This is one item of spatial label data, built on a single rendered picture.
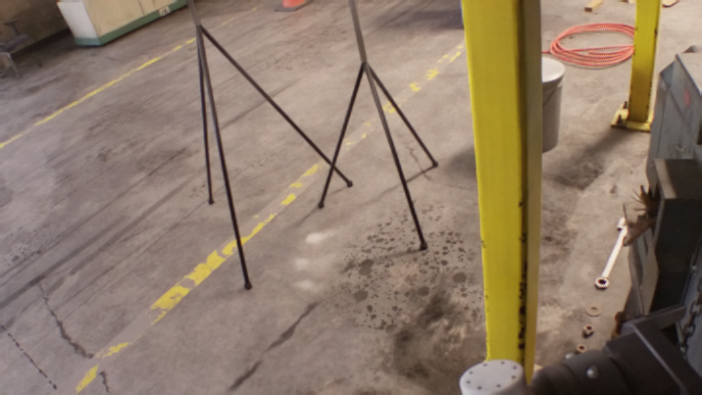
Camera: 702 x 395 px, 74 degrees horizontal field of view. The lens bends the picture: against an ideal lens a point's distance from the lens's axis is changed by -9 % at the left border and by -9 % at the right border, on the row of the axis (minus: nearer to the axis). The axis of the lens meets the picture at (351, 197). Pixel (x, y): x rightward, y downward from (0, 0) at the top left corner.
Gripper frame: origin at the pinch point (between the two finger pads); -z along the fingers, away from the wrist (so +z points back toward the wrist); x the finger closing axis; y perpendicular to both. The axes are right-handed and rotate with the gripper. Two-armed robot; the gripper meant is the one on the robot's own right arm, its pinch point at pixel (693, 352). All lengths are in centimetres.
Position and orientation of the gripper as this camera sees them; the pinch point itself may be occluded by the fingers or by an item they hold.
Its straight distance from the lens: 65.4
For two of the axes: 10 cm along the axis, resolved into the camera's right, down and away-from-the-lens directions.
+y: -2.0, -8.0, -5.7
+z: -9.6, 2.8, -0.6
